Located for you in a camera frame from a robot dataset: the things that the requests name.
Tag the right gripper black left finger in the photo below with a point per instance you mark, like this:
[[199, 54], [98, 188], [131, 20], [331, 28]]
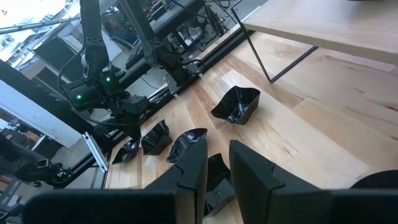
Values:
[[189, 174]]

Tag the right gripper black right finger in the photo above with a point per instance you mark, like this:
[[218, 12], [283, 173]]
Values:
[[255, 180]]

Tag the black leaf mini plate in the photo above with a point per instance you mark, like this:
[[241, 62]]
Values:
[[127, 152], [186, 143]]

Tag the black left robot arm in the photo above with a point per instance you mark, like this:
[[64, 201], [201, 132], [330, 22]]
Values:
[[93, 46]]

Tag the black square mini plate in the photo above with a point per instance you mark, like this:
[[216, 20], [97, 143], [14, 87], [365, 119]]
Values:
[[236, 105], [217, 183], [155, 138]]

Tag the black caster wheel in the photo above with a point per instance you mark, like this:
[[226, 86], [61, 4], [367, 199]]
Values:
[[62, 176]]

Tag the wooden shelf with black legs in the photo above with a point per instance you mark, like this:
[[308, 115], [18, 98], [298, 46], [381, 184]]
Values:
[[326, 21]]

